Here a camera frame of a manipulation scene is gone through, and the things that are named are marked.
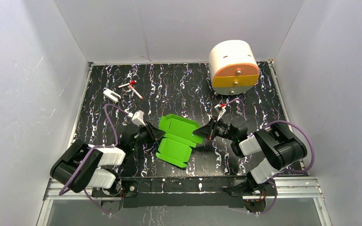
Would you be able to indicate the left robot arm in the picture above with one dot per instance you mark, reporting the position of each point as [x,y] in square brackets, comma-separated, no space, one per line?
[85,166]

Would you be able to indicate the small white plastic clip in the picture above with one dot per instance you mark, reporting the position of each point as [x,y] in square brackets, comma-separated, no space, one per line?
[112,95]

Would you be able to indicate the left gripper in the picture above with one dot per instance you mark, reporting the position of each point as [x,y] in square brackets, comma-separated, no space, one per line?
[149,132]

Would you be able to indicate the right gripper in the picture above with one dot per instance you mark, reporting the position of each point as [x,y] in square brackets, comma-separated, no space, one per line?
[209,130]

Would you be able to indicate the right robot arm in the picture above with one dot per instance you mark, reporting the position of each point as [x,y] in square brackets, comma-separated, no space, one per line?
[279,145]

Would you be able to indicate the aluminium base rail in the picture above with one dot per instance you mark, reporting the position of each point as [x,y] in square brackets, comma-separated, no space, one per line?
[285,187]

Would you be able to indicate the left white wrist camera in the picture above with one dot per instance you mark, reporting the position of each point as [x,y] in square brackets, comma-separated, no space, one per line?
[137,118]

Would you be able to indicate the pink tube pen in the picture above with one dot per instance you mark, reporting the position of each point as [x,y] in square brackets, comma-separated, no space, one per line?
[136,92]

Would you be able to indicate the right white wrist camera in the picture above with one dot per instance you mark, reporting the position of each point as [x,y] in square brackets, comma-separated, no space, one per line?
[221,110]

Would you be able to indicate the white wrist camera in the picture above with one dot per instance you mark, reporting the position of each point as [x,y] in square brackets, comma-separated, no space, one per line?
[221,110]
[137,118]

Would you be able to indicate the green paper box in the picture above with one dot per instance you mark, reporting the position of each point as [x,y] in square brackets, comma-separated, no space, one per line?
[178,141]

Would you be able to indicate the red capped marker pen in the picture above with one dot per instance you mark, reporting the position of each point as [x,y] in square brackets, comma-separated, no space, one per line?
[127,84]

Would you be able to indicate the round cream drawer cabinet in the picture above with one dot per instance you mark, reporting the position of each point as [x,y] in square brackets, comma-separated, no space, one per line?
[232,67]

